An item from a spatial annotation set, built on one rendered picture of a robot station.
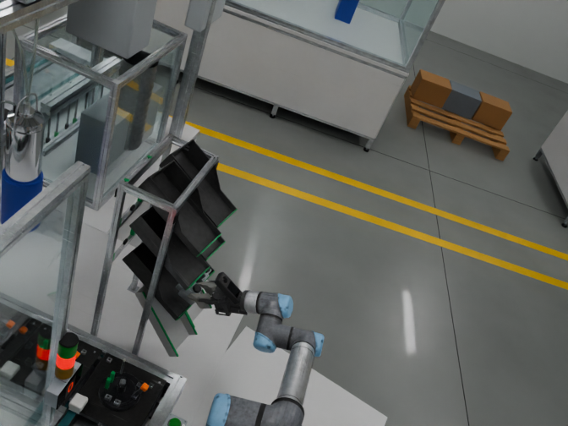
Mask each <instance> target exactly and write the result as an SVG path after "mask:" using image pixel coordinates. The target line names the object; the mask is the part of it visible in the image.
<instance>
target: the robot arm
mask: <svg viewBox="0 0 568 426"><path fill-rule="evenodd" d="M197 284H199V285H200V286H201V287H203V288H204V289H205V291H206V293H204V294H198V293H196V294H194V293H190V294H189V295H187V297H188V298H189V299H191V300H194V301H195V302H196V303H197V305H198V306H199V308H201V309H204V308H205V305H206V304H209V305H213V304H214V305H215V308H216V309H215V311H216V314H219V312H222V313H225V314H219V315H225V316H230V315H231V313H234V314H245V315H248V313H252V314H260V317H259V323H258V326H257V330H256V332H255V336H254V343H253V345H254V348H255V349H257V350H259V351H261V352H268V353H273V352H274V351H275V350H276V348H277V347H278V348H281V349H285V350H289V351H291V352H290V355H289V358H288V361H287V366H286V369H285V372H284V375H283V378H282V381H281V386H280V389H279V391H278V395H277V398H276V399H275V400H274V401H273V402H272V403H271V404H270V405H267V404H264V403H261V402H257V401H251V400H248V399H244V398H241V397H237V396H230V395H229V394H222V393H217V394H216V395H215V397H214V399H213V402H212V404H211V408H210V412H209V416H208V418H207V422H206V425H205V426H302V423H303V418H304V408H303V401H304V397H305V394H306V390H307V386H308V382H309V376H310V372H311V368H312V364H313V361H314V357H319V356H320V355H321V351H322V346H323V342H324V336H323V335H322V334H320V333H317V332H314V331H310V330H303V329H299V328H295V327H291V326H288V325H282V324H281V323H282V320H283V318H284V319H285V318H289V317H290V316H291V313H292V309H293V300H292V297H290V296H288V295H283V294H280V293H272V292H258V291H252V290H250V291H249V290H244V291H243V292H242V291H241V290H240V289H239V288H238V287H237V286H236V285H235V284H234V283H233V281H232V280H231V279H230V278H229V277H228V276H227V275H226V274H225V273H224V272H221V273H219V274H218V276H217V278H216V280H215V281H203V282H199V283H197ZM211 296H212V297H211Z"/></svg>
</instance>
